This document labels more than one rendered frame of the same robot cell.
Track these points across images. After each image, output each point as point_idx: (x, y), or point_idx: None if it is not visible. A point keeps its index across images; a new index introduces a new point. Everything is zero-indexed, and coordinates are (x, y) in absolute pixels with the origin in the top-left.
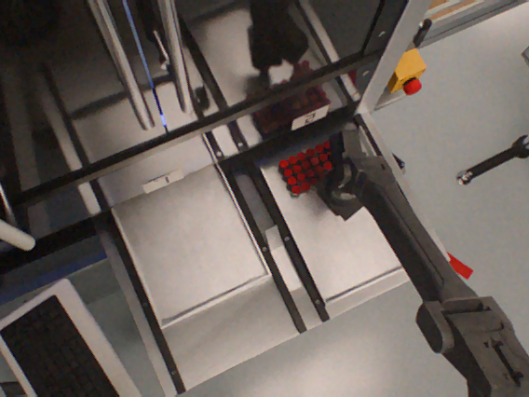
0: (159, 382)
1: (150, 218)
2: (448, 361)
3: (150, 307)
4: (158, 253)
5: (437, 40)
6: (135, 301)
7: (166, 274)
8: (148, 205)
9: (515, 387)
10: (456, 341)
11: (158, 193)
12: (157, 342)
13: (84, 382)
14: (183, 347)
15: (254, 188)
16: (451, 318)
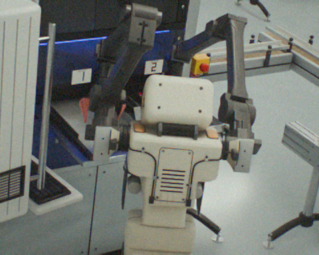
0: (78, 157)
1: (68, 111)
2: (216, 30)
3: (71, 131)
4: (73, 121)
5: (218, 80)
6: (62, 133)
7: (78, 127)
8: (66, 107)
9: (237, 17)
10: (218, 20)
11: (72, 105)
12: (77, 141)
13: (30, 167)
14: (90, 148)
15: (125, 107)
16: (215, 19)
